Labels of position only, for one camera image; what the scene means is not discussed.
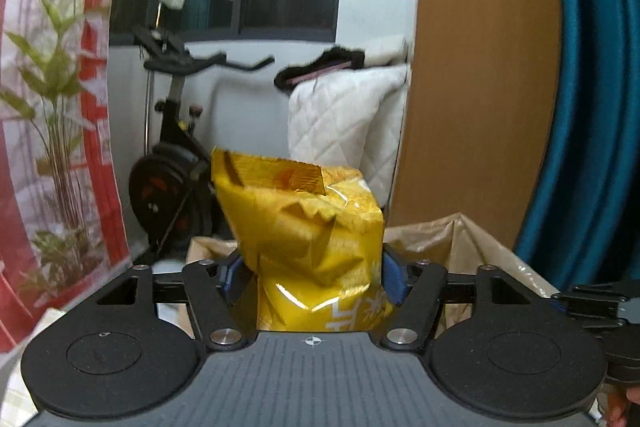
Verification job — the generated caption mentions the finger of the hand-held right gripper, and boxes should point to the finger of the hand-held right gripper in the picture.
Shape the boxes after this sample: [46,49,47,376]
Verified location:
[550,279,640,338]

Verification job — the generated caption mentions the wooden panel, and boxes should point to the wooden panel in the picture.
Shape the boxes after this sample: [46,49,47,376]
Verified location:
[390,0,566,253]

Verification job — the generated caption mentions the teal curtain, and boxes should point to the teal curtain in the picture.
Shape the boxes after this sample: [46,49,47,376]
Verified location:
[512,0,640,298]

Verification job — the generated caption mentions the printed cloth backdrop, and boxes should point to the printed cloth backdrop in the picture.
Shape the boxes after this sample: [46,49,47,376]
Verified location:
[0,0,133,353]

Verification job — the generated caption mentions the person's right hand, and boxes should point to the person's right hand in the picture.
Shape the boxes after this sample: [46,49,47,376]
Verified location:
[605,384,640,427]

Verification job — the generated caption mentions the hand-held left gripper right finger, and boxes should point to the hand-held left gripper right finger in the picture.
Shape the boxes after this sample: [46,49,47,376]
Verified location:
[380,245,557,353]

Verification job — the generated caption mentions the white quilted blanket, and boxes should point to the white quilted blanket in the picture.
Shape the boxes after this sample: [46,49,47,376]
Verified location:
[287,34,413,218]

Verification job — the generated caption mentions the yellow snack bag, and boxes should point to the yellow snack bag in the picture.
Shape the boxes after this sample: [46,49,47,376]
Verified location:
[211,147,396,334]

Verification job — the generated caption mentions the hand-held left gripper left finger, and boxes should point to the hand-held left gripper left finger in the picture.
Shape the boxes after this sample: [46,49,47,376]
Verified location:
[79,254,256,353]

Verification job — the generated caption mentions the brown paper bag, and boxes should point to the brown paper bag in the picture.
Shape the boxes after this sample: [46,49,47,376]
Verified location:
[185,213,561,343]

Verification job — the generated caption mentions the black exercise bike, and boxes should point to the black exercise bike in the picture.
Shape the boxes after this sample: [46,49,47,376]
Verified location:
[127,27,276,263]

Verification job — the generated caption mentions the black garment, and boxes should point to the black garment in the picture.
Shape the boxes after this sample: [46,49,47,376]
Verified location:
[274,47,366,92]

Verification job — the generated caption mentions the checked tablecloth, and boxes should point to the checked tablecloth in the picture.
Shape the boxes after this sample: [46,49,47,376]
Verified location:
[0,307,66,427]

